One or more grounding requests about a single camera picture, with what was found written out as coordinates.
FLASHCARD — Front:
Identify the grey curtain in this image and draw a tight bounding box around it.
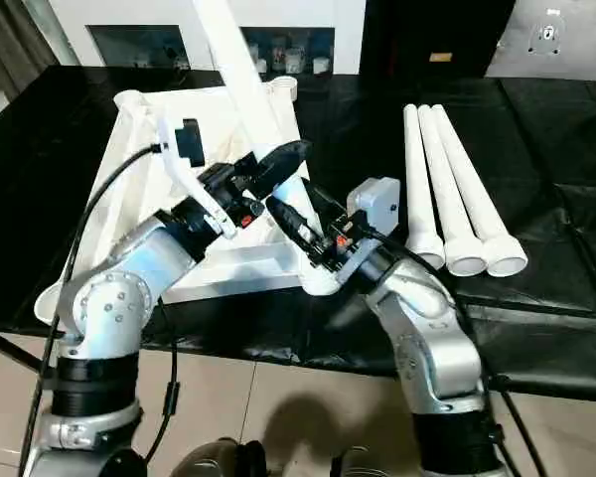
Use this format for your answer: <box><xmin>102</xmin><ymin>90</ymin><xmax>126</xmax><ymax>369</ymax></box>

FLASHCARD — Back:
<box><xmin>0</xmin><ymin>0</ymin><xmax>57</xmax><ymax>122</ymax></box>

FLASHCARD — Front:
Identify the black robot foot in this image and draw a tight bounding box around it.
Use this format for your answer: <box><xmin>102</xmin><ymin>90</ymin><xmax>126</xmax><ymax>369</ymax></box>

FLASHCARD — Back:
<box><xmin>337</xmin><ymin>446</ymin><xmax>399</xmax><ymax>477</ymax></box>
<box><xmin>173</xmin><ymin>438</ymin><xmax>271</xmax><ymax>477</ymax></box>

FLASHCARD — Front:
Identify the white plastic table top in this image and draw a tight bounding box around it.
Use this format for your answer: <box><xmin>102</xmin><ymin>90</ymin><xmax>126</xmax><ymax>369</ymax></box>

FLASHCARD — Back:
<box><xmin>34</xmin><ymin>78</ymin><xmax>345</xmax><ymax>325</ymax></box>

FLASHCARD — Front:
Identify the black left robot foot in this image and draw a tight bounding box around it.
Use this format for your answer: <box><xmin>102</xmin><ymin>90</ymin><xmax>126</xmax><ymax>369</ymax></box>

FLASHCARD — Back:
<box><xmin>173</xmin><ymin>438</ymin><xmax>271</xmax><ymax>477</ymax></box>

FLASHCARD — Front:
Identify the black right robot foot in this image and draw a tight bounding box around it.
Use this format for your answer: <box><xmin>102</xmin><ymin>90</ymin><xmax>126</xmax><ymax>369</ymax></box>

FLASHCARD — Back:
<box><xmin>337</xmin><ymin>446</ymin><xmax>399</xmax><ymax>477</ymax></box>

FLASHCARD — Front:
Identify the black metal table leg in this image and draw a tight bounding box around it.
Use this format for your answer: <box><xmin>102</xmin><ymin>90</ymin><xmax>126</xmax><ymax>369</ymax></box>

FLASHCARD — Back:
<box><xmin>0</xmin><ymin>331</ymin><xmax>61</xmax><ymax>376</ymax></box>

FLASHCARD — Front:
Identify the black box with yellow label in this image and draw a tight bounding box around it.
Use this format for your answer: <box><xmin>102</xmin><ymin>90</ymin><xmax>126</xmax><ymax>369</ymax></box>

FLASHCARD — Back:
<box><xmin>361</xmin><ymin>0</ymin><xmax>522</xmax><ymax>81</ymax></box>

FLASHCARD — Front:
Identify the white plastic table leg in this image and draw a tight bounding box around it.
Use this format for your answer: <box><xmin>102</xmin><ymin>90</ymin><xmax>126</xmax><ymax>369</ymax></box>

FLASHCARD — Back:
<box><xmin>432</xmin><ymin>103</ymin><xmax>529</xmax><ymax>278</ymax></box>
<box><xmin>417</xmin><ymin>103</ymin><xmax>488</xmax><ymax>277</ymax></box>
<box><xmin>193</xmin><ymin>0</ymin><xmax>345</xmax><ymax>297</ymax></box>
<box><xmin>403</xmin><ymin>104</ymin><xmax>446</xmax><ymax>271</ymax></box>

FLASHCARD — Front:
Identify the white cabinet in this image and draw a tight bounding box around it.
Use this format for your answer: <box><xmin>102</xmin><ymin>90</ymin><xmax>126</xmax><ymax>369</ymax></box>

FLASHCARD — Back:
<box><xmin>48</xmin><ymin>0</ymin><xmax>369</xmax><ymax>79</ymax></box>

